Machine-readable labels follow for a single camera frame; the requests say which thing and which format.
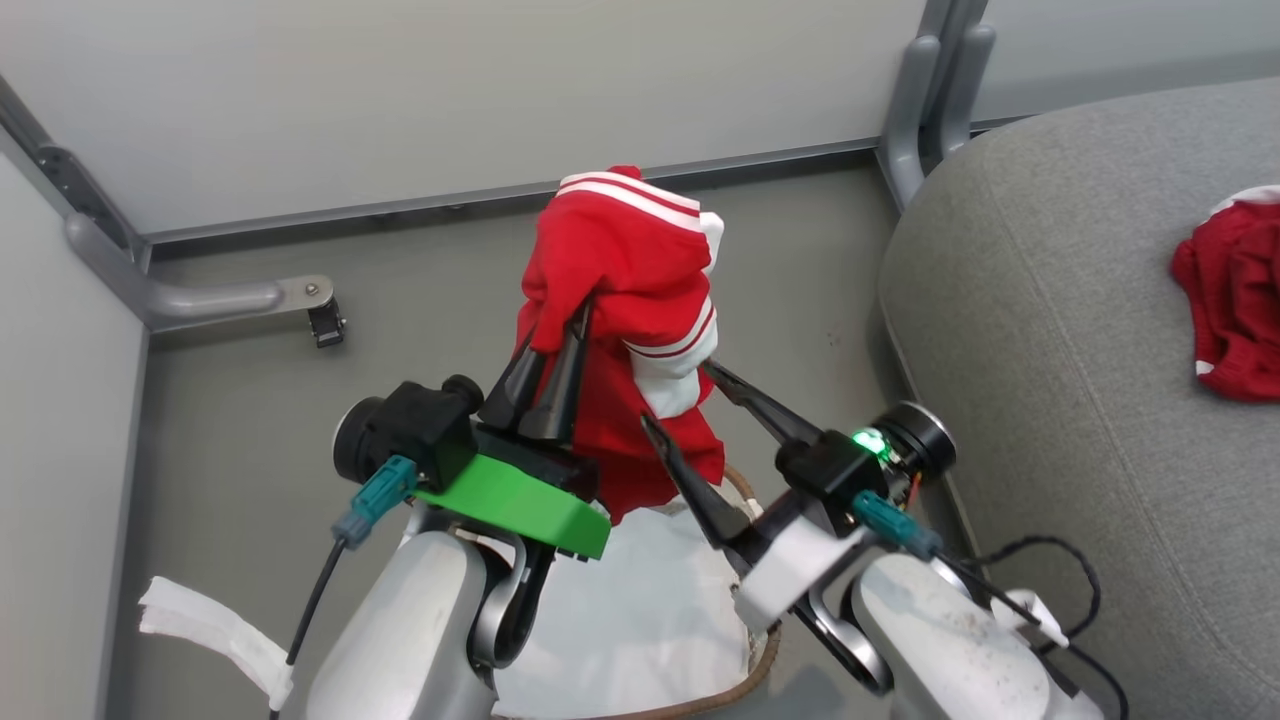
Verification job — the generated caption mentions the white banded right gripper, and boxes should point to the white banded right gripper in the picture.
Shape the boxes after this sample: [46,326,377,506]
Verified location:
[639,358,873,633]

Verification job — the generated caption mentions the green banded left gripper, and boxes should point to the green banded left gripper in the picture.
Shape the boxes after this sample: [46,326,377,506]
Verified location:
[412,300,613,561]

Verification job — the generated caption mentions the red garment with thin stripes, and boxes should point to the red garment with thin stripes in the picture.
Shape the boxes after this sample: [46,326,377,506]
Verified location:
[514,164,727,527]

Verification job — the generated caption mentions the red jersey with number print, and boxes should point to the red jersey with number print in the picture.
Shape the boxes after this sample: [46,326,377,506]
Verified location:
[1171,184,1280,405]

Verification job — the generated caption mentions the grey fabric sofa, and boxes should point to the grey fabric sofa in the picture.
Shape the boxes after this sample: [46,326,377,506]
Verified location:
[878,78,1280,720]

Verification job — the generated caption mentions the white garment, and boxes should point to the white garment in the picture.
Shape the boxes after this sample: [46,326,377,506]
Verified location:
[400,498,771,719]

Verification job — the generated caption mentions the white wicker-rimmed laundry basket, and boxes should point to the white wicker-rimmed laundry basket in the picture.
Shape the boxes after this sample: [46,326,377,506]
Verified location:
[455,464,785,720]

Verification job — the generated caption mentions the black caster wheel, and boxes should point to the black caster wheel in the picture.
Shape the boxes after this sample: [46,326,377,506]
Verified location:
[307,297,348,350]

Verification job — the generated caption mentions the grey partition foot with plate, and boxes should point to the grey partition foot with plate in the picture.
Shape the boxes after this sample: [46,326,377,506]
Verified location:
[64,211,337,333]

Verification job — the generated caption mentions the grey curved partition foot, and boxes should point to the grey curved partition foot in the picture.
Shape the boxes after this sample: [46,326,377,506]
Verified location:
[934,24,999,163]
[876,34,943,209]

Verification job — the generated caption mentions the white fabric strip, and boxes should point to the white fabric strip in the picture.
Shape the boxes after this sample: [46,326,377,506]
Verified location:
[137,575,297,713]

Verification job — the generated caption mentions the teal right cable connector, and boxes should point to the teal right cable connector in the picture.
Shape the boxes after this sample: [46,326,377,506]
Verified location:
[851,489,945,563]

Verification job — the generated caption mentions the teal cable connector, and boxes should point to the teal cable connector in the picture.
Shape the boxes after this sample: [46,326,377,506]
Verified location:
[851,489,945,563]
[331,454,418,551]

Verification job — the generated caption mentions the teal left cable connector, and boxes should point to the teal left cable connector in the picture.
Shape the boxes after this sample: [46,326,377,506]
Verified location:
[331,454,418,551]

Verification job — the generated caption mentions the grey partition bottom rail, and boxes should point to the grey partition bottom rail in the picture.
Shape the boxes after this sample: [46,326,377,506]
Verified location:
[140,138,881,263]

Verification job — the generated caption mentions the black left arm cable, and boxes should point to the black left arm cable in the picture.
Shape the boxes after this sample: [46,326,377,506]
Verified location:
[268,538,349,720]

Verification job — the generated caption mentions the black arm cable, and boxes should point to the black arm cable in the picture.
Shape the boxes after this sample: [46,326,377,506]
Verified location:
[268,538,349,720]
[940,534,1133,720]

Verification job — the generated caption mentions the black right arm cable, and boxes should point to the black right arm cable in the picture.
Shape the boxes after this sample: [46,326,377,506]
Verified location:
[940,534,1133,720]

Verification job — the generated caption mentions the black partition hinge bracket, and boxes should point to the black partition hinge bracket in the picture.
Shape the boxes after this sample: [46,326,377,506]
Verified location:
[34,144,143,267]

